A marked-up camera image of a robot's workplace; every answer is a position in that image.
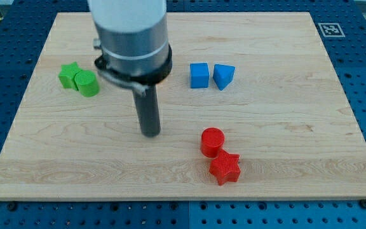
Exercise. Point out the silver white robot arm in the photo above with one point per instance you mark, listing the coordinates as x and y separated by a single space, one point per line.
133 34

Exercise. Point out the red cylinder block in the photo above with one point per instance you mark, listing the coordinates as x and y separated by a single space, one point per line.
212 140

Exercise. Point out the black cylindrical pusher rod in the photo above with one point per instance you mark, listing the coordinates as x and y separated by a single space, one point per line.
148 112

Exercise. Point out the blue cube block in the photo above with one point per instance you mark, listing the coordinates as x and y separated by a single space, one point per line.
199 75

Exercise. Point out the blue triangular prism block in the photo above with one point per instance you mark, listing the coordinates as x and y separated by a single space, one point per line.
223 75

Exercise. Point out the red star block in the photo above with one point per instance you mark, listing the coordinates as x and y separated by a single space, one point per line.
225 168

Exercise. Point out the light wooden board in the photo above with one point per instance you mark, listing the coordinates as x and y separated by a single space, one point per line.
285 113

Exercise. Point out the green cylinder block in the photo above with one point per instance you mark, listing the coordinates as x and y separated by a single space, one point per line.
87 83

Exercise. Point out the green star block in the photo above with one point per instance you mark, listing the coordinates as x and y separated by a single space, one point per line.
67 75

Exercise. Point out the white fiducial marker tag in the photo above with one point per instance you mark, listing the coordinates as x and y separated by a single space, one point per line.
331 30

